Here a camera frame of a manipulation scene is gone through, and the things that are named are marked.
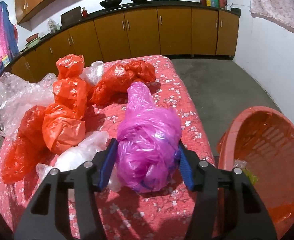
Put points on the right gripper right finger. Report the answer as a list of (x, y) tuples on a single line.
[(227, 205)]

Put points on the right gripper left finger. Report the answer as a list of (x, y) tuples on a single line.
[(47, 214)]

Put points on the clear plastic bag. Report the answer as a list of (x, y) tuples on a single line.
[(93, 143)]

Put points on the magenta plastic bag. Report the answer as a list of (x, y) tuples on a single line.
[(148, 140)]

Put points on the clear bubble wrap sheet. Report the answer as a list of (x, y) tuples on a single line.
[(17, 96)]

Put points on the orange plastic bag front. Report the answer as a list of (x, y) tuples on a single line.
[(63, 125)]

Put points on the orange plastic bag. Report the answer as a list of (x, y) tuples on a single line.
[(63, 125), (118, 79), (70, 66)]

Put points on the lower kitchen cabinets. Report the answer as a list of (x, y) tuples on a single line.
[(168, 31)]

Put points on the red plastic bag left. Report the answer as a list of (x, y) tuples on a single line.
[(28, 149)]

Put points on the red plastic basket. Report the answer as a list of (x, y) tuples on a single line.
[(264, 138)]

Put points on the orange plastic bag right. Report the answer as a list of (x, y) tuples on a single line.
[(118, 79)]

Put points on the orange plastic bag top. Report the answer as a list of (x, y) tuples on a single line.
[(70, 66)]

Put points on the stacked bowls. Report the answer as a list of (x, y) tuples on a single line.
[(32, 40)]

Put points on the clear jar on counter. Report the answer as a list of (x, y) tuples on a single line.
[(53, 26)]

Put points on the dark cutting board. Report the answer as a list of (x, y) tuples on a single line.
[(71, 17)]

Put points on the pink blue hanging cloth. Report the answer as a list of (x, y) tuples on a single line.
[(8, 35)]

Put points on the black wok left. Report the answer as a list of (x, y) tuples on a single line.
[(110, 3)]

